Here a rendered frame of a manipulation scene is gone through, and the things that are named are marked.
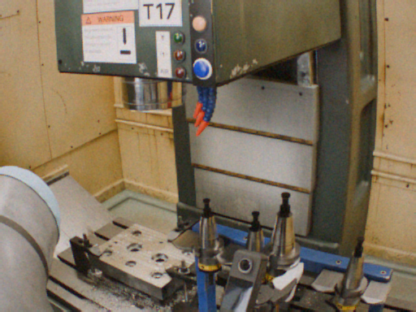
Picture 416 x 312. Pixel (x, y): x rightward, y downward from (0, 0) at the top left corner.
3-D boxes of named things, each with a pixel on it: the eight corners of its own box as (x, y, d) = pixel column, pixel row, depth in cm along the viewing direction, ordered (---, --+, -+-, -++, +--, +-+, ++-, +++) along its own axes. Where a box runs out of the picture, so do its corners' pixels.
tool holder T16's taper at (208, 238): (223, 240, 102) (222, 212, 99) (213, 250, 98) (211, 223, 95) (205, 236, 104) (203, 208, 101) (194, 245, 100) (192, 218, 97)
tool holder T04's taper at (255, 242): (269, 253, 96) (270, 225, 93) (260, 264, 92) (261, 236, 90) (249, 249, 98) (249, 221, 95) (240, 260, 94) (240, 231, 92)
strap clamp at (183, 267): (205, 311, 126) (202, 270, 120) (167, 296, 133) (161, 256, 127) (212, 305, 128) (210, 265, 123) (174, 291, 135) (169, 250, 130)
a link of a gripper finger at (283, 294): (282, 278, 77) (244, 302, 72) (282, 270, 76) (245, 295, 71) (302, 288, 74) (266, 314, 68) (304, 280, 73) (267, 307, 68)
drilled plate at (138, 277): (162, 301, 125) (161, 287, 123) (91, 266, 141) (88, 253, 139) (210, 262, 142) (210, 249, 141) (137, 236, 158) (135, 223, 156)
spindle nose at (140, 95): (198, 95, 121) (196, 49, 117) (168, 114, 108) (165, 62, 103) (142, 92, 127) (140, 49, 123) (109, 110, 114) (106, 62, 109)
